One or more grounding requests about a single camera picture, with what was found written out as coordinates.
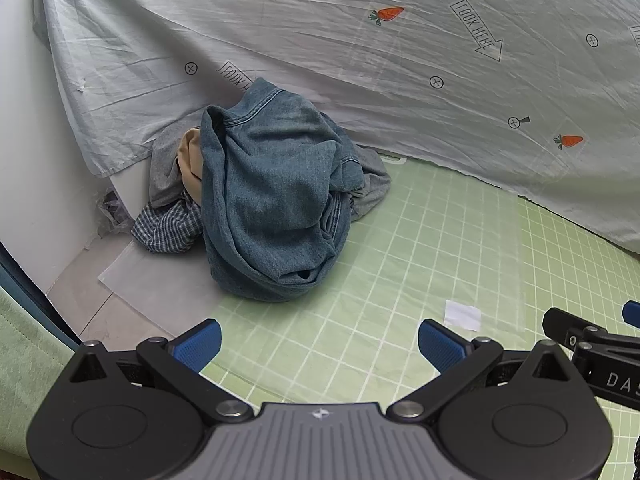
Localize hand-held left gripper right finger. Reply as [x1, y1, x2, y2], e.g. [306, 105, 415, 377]
[387, 318, 578, 423]

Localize blue denim jeans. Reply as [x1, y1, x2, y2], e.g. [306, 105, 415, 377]
[200, 77, 366, 303]

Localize white tape patch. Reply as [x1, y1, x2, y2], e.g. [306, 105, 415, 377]
[444, 300, 482, 332]

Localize blue plaid shirt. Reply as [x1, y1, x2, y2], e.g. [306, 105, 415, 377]
[131, 190, 206, 255]

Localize grey garment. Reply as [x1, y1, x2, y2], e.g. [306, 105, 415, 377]
[147, 122, 393, 221]

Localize green checked mat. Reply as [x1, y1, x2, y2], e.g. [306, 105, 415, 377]
[197, 152, 640, 480]

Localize grey paper sheet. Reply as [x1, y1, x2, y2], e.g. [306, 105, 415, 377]
[97, 240, 231, 336]

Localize beige garment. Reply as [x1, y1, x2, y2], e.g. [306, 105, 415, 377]
[179, 127, 205, 206]

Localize green cloth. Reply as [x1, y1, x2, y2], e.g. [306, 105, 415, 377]
[0, 285, 83, 480]

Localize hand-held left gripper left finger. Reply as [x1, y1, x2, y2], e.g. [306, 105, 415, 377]
[62, 318, 253, 423]

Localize carrot print bed sheet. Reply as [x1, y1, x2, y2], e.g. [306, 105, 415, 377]
[32, 0, 640, 256]

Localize crumpled clear plastic wrap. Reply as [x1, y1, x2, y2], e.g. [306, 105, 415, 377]
[97, 187, 136, 238]

